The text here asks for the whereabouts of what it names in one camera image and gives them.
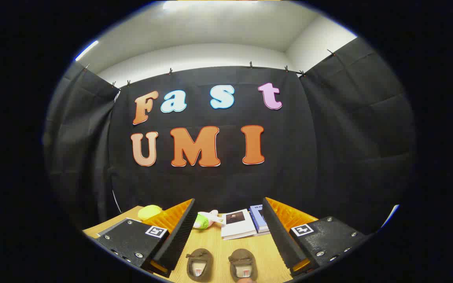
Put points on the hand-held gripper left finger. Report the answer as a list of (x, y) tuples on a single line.
[(175, 239)]

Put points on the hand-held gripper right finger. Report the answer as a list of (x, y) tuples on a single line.
[(283, 243)]

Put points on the brown suede shoe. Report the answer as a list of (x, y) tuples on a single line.
[(199, 257), (242, 257)]

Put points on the green plush toy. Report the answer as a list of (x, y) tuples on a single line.
[(202, 221)]

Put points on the blue book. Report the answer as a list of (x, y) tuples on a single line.
[(258, 218)]

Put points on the yellow bun-shaped plush toy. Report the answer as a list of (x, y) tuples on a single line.
[(148, 212)]

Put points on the white book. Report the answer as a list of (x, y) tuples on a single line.
[(242, 230)]

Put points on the row of small cloth clips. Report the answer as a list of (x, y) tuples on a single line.
[(251, 64)]

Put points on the ceiling light strip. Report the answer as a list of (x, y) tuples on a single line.
[(87, 50)]

